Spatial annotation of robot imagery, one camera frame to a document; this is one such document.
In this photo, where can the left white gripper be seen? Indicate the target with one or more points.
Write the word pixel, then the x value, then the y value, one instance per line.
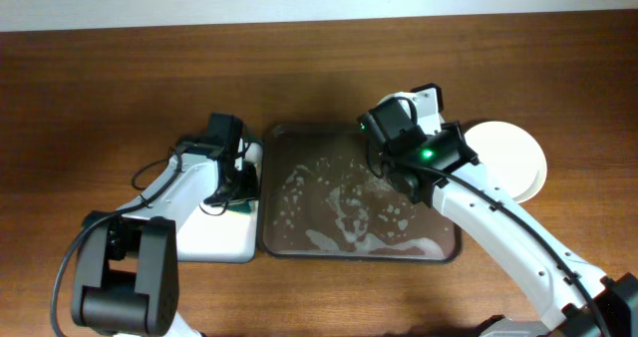
pixel 249 192

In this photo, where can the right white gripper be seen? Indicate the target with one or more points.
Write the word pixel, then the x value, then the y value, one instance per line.
pixel 453 130

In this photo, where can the white plate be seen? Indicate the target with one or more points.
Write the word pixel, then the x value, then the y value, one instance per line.
pixel 512 155

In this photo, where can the green and yellow sponge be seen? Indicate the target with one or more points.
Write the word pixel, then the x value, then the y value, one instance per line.
pixel 244 207

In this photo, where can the pale green plate top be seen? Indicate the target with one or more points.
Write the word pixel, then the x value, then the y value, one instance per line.
pixel 426 105

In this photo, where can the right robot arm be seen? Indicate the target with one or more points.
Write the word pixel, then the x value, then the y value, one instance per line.
pixel 571 296

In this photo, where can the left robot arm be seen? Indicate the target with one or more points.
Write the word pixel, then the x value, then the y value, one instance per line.
pixel 126 280

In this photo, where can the small dark soap tray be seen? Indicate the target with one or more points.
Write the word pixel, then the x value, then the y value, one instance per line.
pixel 206 233

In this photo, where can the large dark brown tray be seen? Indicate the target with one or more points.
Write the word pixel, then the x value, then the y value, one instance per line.
pixel 320 200

